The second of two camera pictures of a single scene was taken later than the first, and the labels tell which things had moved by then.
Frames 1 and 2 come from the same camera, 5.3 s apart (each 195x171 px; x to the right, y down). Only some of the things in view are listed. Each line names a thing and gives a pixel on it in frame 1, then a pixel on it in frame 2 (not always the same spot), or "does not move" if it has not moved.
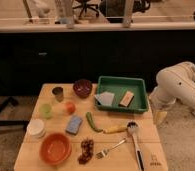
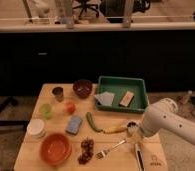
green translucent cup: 46,110 does not move
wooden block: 126,99 does not move
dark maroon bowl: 83,88 does not move
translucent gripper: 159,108 → 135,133
